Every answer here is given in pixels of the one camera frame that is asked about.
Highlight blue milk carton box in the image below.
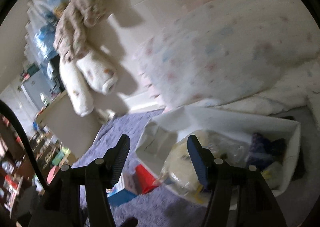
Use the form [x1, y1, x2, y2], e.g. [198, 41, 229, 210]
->
[106, 172, 138, 207]

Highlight cheese cake plastic package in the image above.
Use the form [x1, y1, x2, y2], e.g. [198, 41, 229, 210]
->
[159, 130, 249, 206]

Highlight red snack packet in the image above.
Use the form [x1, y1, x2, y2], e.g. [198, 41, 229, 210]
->
[135, 164, 159, 194]

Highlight pink plastic stool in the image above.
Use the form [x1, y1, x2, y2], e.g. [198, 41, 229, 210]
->
[47, 166, 60, 185]

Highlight purple fuzzy blanket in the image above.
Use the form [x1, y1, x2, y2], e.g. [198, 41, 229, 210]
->
[72, 109, 235, 227]

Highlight beige bedside cabinet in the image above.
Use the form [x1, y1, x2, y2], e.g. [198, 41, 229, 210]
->
[36, 91, 101, 158]

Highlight brown wooden shelf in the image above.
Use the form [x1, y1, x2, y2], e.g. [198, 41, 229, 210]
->
[1, 115, 34, 218]

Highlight cream fleece pajamas hanging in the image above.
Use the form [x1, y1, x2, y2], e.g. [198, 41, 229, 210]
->
[53, 0, 118, 117]

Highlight floral white pillow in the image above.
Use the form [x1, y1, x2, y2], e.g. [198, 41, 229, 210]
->
[136, 0, 319, 108]

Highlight black cable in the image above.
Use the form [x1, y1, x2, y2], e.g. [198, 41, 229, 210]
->
[0, 100, 49, 192]

